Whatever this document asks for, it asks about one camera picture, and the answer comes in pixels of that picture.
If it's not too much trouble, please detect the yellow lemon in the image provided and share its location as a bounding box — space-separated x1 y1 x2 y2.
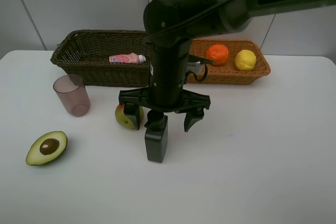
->
235 49 257 71

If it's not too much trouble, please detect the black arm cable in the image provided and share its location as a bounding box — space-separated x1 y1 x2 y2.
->
143 0 289 83

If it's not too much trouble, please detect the red green mango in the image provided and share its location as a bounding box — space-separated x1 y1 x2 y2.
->
115 104 144 129

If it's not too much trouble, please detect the translucent pink plastic cup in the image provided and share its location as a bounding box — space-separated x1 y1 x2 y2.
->
53 74 91 116

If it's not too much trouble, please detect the pink bottle with white cap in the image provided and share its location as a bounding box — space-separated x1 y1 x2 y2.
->
109 53 146 63

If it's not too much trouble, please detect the halved avocado with pit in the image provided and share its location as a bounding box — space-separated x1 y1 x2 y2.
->
26 131 68 166

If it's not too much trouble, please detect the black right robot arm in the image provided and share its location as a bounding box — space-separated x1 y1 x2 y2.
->
119 0 335 131

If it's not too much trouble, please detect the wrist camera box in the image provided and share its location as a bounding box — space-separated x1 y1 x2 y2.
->
186 55 213 73

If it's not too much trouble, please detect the dark brown wicker basket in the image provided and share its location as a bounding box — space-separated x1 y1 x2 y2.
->
50 29 151 88

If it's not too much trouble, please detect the dark green pump bottle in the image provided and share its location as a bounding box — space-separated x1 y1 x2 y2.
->
144 110 168 163

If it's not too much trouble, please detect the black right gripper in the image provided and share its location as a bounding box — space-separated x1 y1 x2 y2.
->
119 39 211 132

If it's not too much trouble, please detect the orange tangerine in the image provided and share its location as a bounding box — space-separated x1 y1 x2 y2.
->
206 44 229 66

